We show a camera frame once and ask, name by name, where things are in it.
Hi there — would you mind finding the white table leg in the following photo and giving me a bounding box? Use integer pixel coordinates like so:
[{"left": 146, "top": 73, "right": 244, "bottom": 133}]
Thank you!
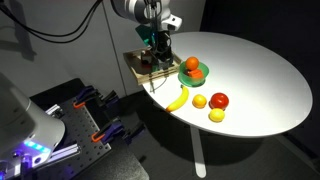
[{"left": 189, "top": 125, "right": 207, "bottom": 179}]

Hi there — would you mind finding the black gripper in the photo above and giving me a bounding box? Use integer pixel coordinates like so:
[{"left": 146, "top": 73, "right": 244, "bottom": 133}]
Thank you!
[{"left": 151, "top": 29, "right": 174, "bottom": 65}]

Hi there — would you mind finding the red tomato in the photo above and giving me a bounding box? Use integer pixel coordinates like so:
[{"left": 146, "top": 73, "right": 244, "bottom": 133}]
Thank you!
[{"left": 209, "top": 92, "right": 230, "bottom": 111}]

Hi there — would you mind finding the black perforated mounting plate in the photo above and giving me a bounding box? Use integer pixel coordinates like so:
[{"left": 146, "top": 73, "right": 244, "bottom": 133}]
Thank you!
[{"left": 43, "top": 98, "right": 113, "bottom": 180}]

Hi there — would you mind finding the wooden tray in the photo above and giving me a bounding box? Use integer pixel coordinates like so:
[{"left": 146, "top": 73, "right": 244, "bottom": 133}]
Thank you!
[{"left": 122, "top": 46, "right": 184, "bottom": 86}]

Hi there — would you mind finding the yellow banana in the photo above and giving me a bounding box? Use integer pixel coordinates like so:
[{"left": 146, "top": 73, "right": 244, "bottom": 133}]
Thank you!
[{"left": 165, "top": 84, "right": 190, "bottom": 113}]

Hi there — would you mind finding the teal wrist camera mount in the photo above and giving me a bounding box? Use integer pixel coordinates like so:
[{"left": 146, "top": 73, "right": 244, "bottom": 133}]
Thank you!
[{"left": 134, "top": 24, "right": 157, "bottom": 47}]

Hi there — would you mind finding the orange fruit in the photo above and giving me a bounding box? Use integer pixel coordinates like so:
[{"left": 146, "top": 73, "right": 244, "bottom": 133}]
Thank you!
[{"left": 185, "top": 56, "right": 200, "bottom": 72}]

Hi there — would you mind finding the long aluminium rail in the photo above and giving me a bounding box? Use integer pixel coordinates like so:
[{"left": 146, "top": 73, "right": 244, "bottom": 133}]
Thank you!
[{"left": 43, "top": 143, "right": 82, "bottom": 164}]

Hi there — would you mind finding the yellow-orange round fruit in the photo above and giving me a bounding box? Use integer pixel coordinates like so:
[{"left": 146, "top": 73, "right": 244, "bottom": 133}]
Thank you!
[{"left": 192, "top": 93, "right": 208, "bottom": 110}]

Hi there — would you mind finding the black clamp with orange handle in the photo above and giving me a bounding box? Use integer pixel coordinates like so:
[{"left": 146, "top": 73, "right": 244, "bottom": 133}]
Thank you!
[
  {"left": 91, "top": 118, "right": 146, "bottom": 144},
  {"left": 72, "top": 85, "right": 119, "bottom": 110}
]

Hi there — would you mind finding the yellow lemon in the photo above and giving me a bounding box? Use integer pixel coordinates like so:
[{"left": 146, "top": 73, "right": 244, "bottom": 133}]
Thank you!
[{"left": 208, "top": 107, "right": 226, "bottom": 123}]

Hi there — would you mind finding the black cable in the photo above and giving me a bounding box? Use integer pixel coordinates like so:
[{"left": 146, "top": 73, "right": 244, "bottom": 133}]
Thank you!
[
  {"left": 0, "top": 0, "right": 101, "bottom": 45},
  {"left": 0, "top": 0, "right": 103, "bottom": 38}
]

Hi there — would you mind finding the orange block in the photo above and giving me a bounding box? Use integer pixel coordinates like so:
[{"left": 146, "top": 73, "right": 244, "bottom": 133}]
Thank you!
[{"left": 188, "top": 68, "right": 205, "bottom": 80}]

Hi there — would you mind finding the green plastic bowl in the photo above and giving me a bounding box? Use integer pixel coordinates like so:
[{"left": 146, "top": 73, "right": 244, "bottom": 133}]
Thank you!
[{"left": 177, "top": 60, "right": 210, "bottom": 88}]

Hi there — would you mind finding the short aluminium rail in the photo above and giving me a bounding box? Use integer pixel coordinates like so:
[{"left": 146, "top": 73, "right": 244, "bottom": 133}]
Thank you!
[{"left": 44, "top": 103, "right": 64, "bottom": 118}]

